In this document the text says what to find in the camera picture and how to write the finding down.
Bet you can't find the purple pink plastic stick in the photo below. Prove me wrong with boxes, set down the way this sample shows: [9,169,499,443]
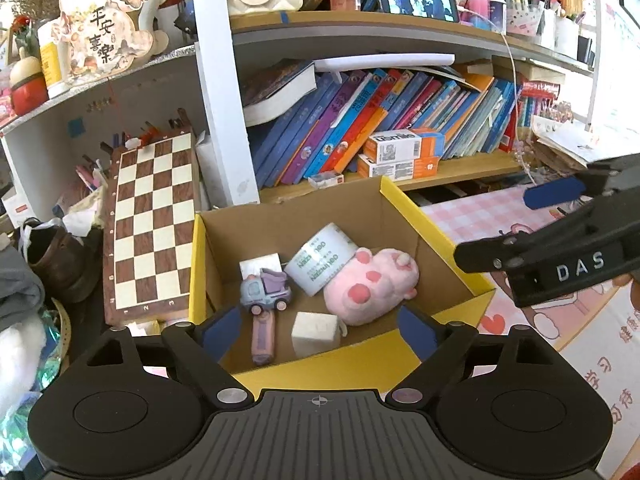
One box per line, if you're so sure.
[251,310,276,366]

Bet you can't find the grey cloth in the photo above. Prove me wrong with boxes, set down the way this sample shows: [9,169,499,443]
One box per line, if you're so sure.
[0,240,46,331]

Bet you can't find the red white doll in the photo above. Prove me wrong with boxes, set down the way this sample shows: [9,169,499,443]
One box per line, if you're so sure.
[9,55,50,116]

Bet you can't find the white foam block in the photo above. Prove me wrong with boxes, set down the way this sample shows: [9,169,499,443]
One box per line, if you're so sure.
[291,311,341,358]

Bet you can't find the grey tape roll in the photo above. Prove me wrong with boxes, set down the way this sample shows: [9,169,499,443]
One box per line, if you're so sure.
[284,222,358,297]

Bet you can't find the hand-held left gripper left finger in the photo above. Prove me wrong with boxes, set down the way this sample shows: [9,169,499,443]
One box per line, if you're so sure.
[65,305,254,411]

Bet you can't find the yellow cardboard box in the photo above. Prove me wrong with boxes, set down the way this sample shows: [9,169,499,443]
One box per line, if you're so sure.
[189,176,497,396]

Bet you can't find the pile of papers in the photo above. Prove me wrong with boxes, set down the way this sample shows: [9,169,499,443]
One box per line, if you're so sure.
[530,115,601,171]

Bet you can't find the white cable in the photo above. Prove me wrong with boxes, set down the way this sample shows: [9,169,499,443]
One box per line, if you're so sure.
[457,5,551,191]

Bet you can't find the orange white carton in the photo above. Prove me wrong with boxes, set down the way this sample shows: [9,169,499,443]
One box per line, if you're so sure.
[356,154,441,181]
[363,129,446,163]

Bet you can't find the white fluffy stuffing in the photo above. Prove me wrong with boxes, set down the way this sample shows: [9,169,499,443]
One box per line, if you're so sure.
[0,320,61,411]

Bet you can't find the white desk pad yellow border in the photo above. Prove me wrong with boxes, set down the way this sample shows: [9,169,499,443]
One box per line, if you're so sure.
[550,285,640,461]

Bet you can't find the small white red box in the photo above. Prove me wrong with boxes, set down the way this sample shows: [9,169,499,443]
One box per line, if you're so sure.
[308,171,345,190]

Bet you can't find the white flat sheet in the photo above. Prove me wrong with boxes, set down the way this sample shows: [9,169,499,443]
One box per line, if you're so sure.
[314,52,457,73]

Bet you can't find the brown shoe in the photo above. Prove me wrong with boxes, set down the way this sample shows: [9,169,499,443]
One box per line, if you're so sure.
[20,220,101,303]

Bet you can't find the grey purple toy car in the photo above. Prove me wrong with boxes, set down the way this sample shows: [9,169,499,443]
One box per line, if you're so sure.
[240,268,293,315]

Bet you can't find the pink checkered table mat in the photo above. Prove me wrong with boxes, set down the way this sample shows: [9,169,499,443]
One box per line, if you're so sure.
[417,185,640,480]

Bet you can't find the rabbit decoration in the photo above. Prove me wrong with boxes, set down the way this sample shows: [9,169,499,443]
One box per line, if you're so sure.
[50,0,171,86]

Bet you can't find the pink plush pig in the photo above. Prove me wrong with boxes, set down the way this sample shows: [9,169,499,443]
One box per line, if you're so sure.
[323,247,421,327]

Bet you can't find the wooden chessboard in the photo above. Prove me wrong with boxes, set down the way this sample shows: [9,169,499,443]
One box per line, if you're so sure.
[102,127,201,326]

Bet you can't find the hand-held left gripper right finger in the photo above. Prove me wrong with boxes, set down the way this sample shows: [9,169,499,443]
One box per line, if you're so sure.
[387,305,576,411]

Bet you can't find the pink pen holder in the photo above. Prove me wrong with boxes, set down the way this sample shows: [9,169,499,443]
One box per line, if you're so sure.
[505,0,546,36]

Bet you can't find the row of children's books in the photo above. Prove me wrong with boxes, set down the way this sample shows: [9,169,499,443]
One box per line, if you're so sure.
[250,67,523,188]

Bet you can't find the tablet screen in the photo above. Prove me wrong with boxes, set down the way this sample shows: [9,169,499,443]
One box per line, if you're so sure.
[375,0,460,23]

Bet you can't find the person's right hand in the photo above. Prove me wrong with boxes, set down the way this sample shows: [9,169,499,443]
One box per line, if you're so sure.
[612,272,640,313]

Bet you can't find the white and wooden bookshelf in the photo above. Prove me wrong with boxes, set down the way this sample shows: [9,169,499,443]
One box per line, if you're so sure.
[0,0,601,211]

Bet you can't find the thick paperback book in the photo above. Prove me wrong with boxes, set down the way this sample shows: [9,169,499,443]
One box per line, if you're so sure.
[241,58,318,127]

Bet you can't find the white pen cup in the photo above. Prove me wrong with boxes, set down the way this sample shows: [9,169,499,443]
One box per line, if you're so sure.
[552,15,581,58]

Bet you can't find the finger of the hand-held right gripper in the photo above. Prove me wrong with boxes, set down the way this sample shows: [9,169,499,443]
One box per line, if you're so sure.
[453,191,640,273]
[522,156,640,211]

